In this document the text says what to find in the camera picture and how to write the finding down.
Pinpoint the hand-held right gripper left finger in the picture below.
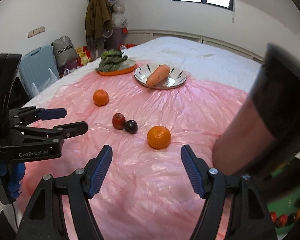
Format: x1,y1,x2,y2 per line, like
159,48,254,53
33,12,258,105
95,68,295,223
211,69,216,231
16,144,113,240

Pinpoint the white radiator cover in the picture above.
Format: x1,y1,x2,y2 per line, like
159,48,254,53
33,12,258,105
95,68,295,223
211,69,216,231
126,29,265,63

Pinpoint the light blue suitcase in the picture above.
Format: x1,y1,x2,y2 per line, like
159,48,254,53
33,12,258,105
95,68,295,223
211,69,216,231
19,45,60,98

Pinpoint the person's left hand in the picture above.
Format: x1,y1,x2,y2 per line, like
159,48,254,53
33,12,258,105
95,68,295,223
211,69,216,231
0,161,27,204

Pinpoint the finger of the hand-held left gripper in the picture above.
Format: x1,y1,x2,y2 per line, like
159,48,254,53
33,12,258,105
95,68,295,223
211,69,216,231
12,121,89,143
9,107,67,126

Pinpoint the black and copper juicer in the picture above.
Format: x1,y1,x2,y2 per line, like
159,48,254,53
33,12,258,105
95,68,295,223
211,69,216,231
212,42,300,203

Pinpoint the white striped plate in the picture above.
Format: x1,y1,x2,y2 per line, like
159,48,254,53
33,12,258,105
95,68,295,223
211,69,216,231
134,64,187,90

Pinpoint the wall switch panel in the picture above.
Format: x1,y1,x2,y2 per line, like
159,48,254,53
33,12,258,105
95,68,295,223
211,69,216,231
27,26,45,38

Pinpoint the pile of plastic bags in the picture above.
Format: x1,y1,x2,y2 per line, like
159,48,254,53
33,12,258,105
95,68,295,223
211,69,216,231
111,1,129,29

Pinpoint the green cardboard box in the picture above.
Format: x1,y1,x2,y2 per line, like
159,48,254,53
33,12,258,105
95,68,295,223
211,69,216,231
266,165,300,240

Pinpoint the purple bin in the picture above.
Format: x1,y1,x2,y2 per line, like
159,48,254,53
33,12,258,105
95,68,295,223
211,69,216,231
104,27,128,52

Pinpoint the carrot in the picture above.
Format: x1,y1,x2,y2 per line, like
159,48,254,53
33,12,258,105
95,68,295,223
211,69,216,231
146,64,171,88

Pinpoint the orange oval tray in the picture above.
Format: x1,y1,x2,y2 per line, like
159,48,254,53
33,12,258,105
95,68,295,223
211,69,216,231
96,60,137,77

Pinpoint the pink plastic sheet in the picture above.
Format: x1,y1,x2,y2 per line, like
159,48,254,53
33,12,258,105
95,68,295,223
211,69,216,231
15,60,250,240

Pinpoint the grey drawstring bag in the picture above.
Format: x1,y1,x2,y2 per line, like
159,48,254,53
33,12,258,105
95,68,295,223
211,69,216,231
52,35,77,68

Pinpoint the olive green coat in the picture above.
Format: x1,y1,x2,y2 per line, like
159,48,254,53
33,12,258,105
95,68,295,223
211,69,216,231
85,0,113,53

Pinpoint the white plastic bag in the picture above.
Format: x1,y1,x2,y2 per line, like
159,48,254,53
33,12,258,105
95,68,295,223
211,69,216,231
30,67,59,97

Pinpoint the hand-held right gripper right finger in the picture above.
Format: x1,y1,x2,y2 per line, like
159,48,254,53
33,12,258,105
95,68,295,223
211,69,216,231
180,144,278,240

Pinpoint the red and yellow box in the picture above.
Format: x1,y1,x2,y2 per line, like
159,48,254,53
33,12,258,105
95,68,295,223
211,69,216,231
75,46,92,65

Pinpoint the green spinach bunch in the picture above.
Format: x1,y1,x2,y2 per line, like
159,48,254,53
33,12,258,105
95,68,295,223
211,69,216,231
95,49,128,72

